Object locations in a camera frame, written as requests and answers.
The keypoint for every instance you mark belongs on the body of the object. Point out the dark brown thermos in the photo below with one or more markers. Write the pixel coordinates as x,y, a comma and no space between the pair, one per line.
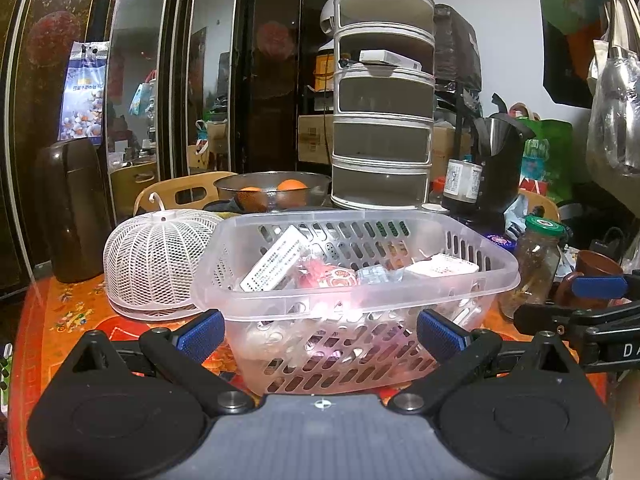
72,210

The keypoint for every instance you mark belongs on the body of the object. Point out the small jar blue lid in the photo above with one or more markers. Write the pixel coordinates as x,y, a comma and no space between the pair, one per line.
500,241

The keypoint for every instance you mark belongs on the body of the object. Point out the red cap bottle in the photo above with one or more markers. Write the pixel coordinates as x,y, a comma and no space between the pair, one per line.
439,187

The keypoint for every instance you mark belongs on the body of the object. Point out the black steel electric kettle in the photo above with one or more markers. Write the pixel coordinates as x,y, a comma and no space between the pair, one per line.
502,160

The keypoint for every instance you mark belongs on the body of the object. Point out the green shopping bag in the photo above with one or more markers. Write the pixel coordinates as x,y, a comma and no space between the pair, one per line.
547,155

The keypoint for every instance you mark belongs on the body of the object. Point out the clear hanging plastic bag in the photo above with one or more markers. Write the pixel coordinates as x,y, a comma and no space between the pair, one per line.
615,120

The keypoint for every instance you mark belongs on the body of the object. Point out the orange fruit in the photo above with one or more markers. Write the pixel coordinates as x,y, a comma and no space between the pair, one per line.
292,187
248,197

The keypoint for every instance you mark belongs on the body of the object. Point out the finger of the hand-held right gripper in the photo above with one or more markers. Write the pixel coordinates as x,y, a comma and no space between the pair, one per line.
600,286
550,317

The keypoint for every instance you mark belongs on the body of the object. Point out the white mesh food cover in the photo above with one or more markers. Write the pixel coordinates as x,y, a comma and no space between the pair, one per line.
150,260

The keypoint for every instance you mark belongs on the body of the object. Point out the white box in tower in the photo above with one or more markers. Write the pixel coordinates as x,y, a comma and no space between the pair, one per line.
390,59

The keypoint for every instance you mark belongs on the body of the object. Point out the dark lacquer mirrored wardrobe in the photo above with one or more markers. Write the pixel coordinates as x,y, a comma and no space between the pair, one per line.
40,20

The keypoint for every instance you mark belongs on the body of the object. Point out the long white printed box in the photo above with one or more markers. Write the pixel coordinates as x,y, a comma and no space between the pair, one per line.
275,260

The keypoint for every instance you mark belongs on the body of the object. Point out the blue hanging snack packet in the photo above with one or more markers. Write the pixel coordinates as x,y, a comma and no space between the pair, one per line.
84,90

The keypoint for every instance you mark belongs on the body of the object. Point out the clear plastic basket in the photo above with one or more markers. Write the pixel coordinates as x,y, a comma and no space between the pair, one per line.
310,310

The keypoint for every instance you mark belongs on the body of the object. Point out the pink red snack packet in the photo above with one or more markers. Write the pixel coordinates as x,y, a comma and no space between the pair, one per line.
330,275

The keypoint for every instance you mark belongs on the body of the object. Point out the white box reddish print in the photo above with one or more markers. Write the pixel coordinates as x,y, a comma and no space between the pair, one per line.
440,266

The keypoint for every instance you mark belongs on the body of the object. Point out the tall glass jar green lid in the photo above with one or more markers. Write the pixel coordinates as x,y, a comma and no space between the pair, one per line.
535,265

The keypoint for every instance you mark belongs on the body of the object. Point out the orange carton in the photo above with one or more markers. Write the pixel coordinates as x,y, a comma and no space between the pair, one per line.
325,71

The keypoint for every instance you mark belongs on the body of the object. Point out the grey tiered storage tower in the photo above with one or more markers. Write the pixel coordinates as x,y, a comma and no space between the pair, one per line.
382,135

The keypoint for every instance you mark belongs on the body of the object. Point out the white round fan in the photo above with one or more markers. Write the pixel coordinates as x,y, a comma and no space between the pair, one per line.
327,15

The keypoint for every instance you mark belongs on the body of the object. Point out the black covered rack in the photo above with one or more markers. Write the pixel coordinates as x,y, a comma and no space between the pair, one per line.
457,45

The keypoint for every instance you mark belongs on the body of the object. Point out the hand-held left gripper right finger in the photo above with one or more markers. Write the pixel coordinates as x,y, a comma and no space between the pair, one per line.
440,335

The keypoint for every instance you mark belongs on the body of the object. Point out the brown ceramic mug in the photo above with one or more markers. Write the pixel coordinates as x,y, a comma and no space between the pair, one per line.
595,262

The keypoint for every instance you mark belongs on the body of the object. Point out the dark bottle white label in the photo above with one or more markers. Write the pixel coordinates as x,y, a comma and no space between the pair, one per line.
462,180

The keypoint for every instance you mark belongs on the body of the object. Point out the brown cardboard carton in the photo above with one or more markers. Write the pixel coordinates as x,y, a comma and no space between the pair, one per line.
315,137
445,147

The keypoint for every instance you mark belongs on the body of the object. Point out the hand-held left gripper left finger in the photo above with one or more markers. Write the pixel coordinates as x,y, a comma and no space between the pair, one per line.
202,335

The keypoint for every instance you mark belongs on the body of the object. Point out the glass fruit bowl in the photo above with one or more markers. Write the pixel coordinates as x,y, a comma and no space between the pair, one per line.
320,185

